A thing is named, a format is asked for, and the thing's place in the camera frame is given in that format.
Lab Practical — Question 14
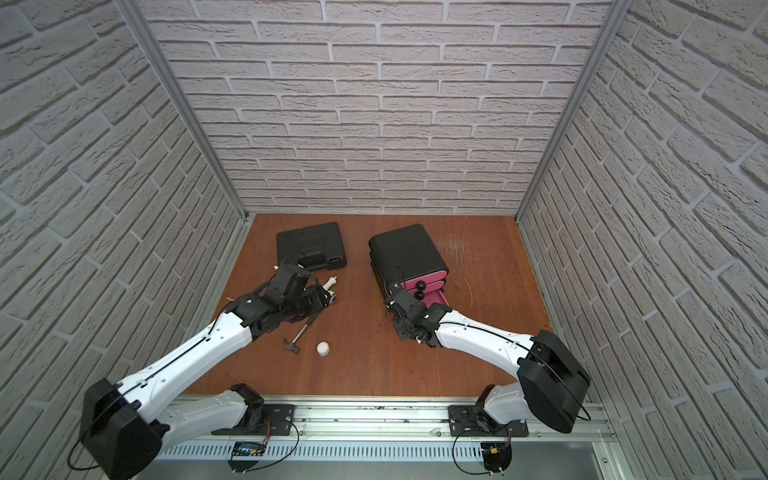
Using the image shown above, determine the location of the black pink drawer cabinet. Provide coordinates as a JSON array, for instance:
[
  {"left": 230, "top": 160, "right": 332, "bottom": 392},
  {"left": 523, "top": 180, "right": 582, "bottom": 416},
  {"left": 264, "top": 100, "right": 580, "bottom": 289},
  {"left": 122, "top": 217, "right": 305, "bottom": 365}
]
[{"left": 368, "top": 224, "right": 449, "bottom": 307}]

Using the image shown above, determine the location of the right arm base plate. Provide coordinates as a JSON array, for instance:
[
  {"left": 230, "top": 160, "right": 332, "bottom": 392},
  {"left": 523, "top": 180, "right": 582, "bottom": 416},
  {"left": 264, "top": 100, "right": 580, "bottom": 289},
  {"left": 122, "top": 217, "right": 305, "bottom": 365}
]
[{"left": 447, "top": 405, "right": 529, "bottom": 438}]

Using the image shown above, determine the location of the right small connector board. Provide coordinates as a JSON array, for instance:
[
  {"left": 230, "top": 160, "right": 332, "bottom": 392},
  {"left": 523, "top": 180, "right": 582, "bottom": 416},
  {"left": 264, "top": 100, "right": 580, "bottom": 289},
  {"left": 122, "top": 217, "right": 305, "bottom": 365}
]
[{"left": 480, "top": 442, "right": 513, "bottom": 475}]

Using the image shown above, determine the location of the white plastic water tap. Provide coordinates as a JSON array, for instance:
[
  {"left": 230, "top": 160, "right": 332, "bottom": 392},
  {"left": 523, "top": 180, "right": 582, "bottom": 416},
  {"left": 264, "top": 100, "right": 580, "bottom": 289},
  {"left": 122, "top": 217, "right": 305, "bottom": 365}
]
[{"left": 323, "top": 276, "right": 337, "bottom": 294}]

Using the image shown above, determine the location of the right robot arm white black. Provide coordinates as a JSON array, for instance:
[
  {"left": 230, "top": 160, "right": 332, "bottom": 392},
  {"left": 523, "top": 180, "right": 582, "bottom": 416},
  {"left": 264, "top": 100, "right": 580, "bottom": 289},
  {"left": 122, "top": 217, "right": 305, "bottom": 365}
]
[{"left": 384, "top": 284, "right": 591, "bottom": 434}]

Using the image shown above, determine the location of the left small circuit board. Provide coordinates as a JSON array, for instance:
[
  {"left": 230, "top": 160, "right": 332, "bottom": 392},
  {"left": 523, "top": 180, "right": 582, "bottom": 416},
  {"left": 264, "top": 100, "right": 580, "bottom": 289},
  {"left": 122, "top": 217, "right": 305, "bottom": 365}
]
[{"left": 227, "top": 441, "right": 268, "bottom": 473}]

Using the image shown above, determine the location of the hammer with black handle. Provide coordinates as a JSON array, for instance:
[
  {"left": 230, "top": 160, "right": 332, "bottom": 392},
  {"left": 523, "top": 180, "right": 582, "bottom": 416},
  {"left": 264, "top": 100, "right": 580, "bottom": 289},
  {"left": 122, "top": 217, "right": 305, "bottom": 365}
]
[{"left": 283, "top": 314, "right": 318, "bottom": 354}]

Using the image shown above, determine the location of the black plastic tool case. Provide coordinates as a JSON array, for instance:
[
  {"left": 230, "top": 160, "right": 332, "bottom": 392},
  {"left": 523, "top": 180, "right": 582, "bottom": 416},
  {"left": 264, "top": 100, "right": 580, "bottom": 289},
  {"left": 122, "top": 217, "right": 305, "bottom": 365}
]
[{"left": 276, "top": 222, "right": 347, "bottom": 272}]

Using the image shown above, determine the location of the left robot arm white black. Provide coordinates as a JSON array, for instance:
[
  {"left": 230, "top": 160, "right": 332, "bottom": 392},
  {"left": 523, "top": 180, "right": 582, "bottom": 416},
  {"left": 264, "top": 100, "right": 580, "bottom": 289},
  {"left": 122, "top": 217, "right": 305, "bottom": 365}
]
[{"left": 78, "top": 264, "right": 337, "bottom": 479}]

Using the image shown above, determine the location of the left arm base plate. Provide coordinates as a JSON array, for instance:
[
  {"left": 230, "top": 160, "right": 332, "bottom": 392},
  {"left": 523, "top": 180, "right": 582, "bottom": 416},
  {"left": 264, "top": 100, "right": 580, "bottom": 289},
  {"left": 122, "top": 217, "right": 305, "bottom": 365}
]
[{"left": 212, "top": 404, "right": 296, "bottom": 436}]

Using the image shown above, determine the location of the white paint can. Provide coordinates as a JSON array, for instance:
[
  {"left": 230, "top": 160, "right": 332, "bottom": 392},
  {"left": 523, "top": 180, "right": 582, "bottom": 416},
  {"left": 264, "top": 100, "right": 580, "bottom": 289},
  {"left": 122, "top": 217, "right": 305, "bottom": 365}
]
[{"left": 317, "top": 341, "right": 330, "bottom": 357}]

